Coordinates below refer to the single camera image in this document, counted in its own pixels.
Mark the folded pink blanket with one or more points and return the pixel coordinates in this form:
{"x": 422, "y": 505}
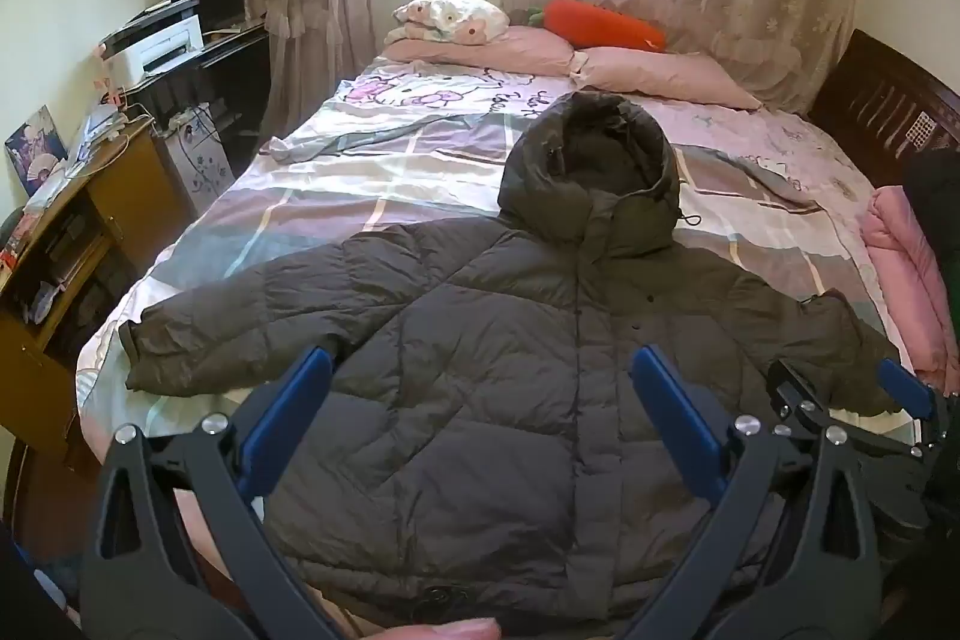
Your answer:
{"x": 900, "y": 250}

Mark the black desk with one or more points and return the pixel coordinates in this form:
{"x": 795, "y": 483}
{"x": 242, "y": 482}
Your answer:
{"x": 225, "y": 78}

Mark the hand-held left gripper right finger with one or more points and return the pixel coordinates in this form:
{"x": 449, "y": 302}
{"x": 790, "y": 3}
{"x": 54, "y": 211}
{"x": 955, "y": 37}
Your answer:
{"x": 675, "y": 409}

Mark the white floral bag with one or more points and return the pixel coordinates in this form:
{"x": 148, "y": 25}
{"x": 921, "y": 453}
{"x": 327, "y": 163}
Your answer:
{"x": 196, "y": 160}

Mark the floral pillow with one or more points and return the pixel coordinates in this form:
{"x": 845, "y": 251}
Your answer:
{"x": 450, "y": 14}

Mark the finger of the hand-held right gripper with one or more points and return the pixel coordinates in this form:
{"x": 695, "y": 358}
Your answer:
{"x": 789, "y": 381}
{"x": 902, "y": 385}

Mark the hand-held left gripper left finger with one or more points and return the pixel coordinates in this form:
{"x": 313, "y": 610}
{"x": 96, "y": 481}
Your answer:
{"x": 289, "y": 394}

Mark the pink pillow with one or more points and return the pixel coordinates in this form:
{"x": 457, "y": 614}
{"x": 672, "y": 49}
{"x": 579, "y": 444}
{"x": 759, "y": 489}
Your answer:
{"x": 487, "y": 51}
{"x": 660, "y": 74}

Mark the wooden desk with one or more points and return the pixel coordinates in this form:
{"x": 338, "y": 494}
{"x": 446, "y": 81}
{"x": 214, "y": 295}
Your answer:
{"x": 127, "y": 190}

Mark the dark wooden headboard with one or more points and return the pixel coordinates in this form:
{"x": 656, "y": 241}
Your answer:
{"x": 870, "y": 93}

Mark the dark olive puffer jacket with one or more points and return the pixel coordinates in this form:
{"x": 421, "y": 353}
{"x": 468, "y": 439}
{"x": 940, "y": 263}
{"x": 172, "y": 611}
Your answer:
{"x": 480, "y": 347}

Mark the patterned pastel bed sheet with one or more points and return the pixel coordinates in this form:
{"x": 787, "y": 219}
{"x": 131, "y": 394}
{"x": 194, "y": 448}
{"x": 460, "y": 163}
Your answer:
{"x": 337, "y": 175}

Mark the person's left hand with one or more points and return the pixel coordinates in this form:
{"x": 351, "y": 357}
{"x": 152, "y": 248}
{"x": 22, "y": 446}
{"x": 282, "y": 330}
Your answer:
{"x": 450, "y": 630}

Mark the orange carrot plush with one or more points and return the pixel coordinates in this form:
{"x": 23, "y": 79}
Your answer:
{"x": 600, "y": 25}

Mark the white printer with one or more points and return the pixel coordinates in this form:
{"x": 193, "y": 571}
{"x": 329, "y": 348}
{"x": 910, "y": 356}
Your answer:
{"x": 154, "y": 48}

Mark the photo frame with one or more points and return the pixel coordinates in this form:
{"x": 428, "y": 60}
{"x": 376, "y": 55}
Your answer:
{"x": 34, "y": 149}

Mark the papers pile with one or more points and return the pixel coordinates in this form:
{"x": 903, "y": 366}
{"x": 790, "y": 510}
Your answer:
{"x": 101, "y": 134}

